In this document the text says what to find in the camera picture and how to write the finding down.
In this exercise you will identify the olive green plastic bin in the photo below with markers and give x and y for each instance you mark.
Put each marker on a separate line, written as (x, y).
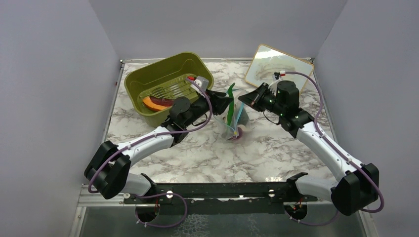
(165, 79)

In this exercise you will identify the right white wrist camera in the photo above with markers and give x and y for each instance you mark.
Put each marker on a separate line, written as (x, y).
(277, 76)

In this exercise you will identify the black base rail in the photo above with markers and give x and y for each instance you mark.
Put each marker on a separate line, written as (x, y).
(178, 199)

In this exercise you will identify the clear zip top bag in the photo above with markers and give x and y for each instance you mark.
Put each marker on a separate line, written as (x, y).
(241, 115)

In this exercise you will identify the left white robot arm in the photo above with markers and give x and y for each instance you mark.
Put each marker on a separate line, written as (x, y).
(108, 171)

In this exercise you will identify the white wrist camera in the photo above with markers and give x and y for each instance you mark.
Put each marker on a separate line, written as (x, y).
(277, 76)
(200, 84)

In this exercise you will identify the green chili pepper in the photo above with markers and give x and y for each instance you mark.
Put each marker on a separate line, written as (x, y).
(230, 112)

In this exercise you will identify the white garlic piece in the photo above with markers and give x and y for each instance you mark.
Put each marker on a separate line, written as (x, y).
(245, 127)

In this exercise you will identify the purple red onion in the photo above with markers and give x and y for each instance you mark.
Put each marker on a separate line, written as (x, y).
(237, 134)

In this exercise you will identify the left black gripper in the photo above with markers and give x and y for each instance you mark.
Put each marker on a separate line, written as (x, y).
(219, 100)

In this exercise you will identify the wood framed whiteboard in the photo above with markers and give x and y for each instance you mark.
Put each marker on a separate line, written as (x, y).
(268, 60)

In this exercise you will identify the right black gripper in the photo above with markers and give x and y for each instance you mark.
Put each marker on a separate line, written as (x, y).
(254, 98)

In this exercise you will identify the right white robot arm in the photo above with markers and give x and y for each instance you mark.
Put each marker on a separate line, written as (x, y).
(355, 184)

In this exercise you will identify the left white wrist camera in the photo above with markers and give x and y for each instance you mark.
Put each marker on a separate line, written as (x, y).
(200, 84)

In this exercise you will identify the orange squash slice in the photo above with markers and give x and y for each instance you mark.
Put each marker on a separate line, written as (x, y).
(147, 101)

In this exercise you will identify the red meat slice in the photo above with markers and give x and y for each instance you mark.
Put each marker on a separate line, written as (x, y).
(162, 101)

